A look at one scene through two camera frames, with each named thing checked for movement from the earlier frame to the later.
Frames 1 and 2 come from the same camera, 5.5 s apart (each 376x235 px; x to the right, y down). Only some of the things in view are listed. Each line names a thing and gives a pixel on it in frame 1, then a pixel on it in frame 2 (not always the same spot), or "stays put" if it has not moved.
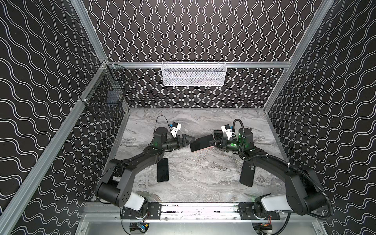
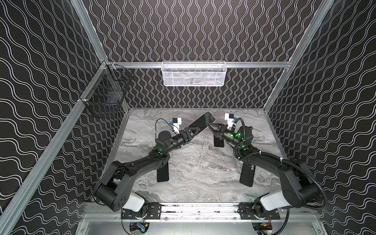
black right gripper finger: x=215 y=142 to x=215 y=127
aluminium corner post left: x=84 y=18 stays put
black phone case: x=247 y=174 stays put
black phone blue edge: x=162 y=172 stays put
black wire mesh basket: x=106 y=93 stays put
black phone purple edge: x=201 y=143 to x=201 y=122
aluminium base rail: x=198 y=212 stays put
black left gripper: x=180 y=141 to x=186 y=134
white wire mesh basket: x=194 y=73 stays put
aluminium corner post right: x=321 y=11 stays put
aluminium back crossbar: x=233 y=64 stays put
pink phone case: x=204 y=148 to x=202 y=122
